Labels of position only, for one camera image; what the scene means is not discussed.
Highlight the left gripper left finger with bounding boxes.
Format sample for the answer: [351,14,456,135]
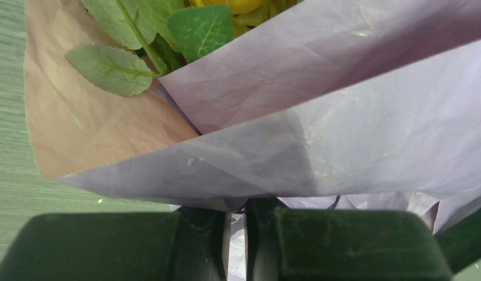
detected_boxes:
[0,207,226,281]

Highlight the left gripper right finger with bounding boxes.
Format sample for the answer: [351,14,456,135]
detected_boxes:
[245,198,453,280]

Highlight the purple flower bouquet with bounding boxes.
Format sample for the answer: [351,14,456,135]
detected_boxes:
[24,0,481,281]

